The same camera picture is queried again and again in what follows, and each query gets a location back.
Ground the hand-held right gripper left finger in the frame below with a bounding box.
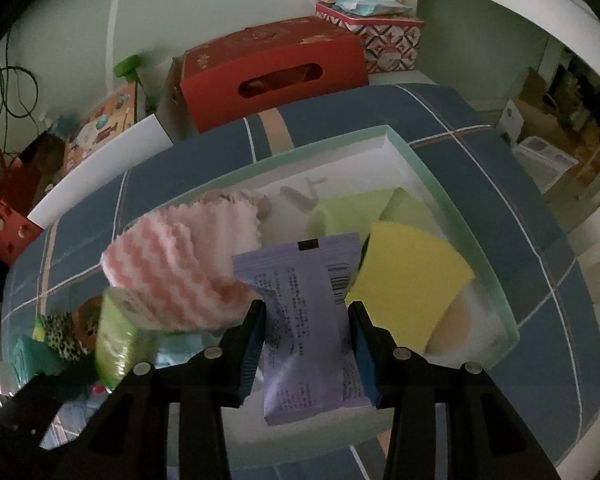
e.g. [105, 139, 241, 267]
[35, 299, 267, 480]

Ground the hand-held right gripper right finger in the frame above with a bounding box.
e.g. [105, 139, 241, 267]
[347, 301, 563, 480]

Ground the purple packet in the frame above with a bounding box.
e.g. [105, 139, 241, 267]
[232, 231, 376, 427]

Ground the yellow sponge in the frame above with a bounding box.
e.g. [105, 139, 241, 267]
[345, 221, 476, 356]

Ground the pink white wavy cloth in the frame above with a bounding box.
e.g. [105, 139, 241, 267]
[101, 199, 261, 336]

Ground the large green tissue packet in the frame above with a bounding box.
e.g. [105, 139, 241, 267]
[94, 286, 158, 391]

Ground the pink sock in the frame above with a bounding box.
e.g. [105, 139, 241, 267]
[200, 190, 271, 221]

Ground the light green cloth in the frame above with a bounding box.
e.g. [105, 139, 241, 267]
[307, 187, 433, 238]

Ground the clear plastic tray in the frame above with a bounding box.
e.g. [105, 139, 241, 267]
[115, 125, 522, 471]

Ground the teal toy box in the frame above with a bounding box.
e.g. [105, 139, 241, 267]
[10, 335, 61, 376]

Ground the leopard print scrunchie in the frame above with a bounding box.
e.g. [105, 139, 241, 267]
[42, 310, 88, 361]

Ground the blue plaid bedsheet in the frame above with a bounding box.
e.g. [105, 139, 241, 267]
[0, 82, 600, 480]

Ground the red bag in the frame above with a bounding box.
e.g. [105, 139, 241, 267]
[0, 140, 66, 267]

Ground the white board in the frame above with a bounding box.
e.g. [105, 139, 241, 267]
[27, 114, 175, 230]

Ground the colourful cartoon box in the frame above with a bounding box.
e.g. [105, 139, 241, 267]
[62, 82, 140, 176]

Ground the white appliance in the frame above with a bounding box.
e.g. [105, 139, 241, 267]
[512, 137, 578, 193]

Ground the red cardboard box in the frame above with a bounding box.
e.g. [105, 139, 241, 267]
[161, 16, 371, 135]

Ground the green toy knob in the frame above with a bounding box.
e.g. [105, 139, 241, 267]
[114, 54, 142, 78]

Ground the brown cardboard box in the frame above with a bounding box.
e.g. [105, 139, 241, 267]
[517, 67, 571, 146]

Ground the patterned tin box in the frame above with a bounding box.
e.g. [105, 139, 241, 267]
[315, 2, 425, 75]

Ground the light blue packet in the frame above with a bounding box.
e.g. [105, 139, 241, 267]
[332, 0, 413, 18]

